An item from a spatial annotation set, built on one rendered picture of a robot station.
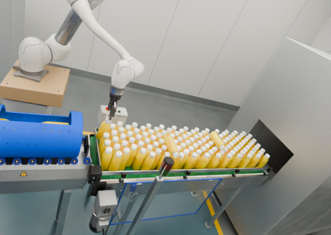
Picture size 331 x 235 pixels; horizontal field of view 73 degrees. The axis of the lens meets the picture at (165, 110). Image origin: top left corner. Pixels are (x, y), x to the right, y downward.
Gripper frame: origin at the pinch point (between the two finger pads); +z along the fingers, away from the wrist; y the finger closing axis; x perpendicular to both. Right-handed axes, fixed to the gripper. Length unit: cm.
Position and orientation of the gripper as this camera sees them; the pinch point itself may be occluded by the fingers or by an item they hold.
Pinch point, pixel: (109, 117)
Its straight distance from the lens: 157.2
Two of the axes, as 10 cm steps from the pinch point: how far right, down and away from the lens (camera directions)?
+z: -3.5, 7.9, 5.0
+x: 8.8, 1.0, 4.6
